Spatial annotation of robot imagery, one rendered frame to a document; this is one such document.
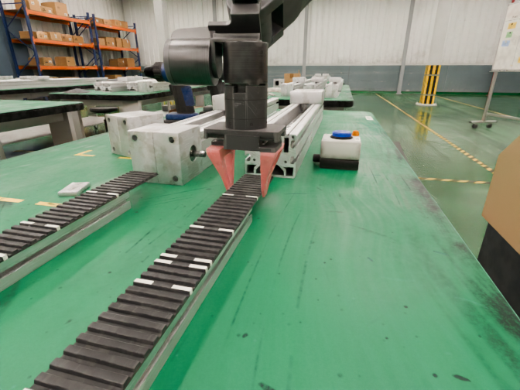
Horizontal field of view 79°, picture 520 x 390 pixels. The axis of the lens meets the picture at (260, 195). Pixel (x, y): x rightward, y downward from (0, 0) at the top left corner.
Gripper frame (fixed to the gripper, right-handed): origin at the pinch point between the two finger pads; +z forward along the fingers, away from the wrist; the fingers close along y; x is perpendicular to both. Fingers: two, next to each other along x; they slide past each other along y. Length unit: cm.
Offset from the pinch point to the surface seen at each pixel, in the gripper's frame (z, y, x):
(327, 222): 3.1, -12.1, 1.8
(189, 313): 2.1, -2.0, 23.5
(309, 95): -8, -1, -73
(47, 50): -80, 1069, -1005
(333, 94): 0, -5, -208
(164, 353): 2.3, -2.0, 27.4
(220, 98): -9, 22, -48
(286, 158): -0.8, -3.2, -15.7
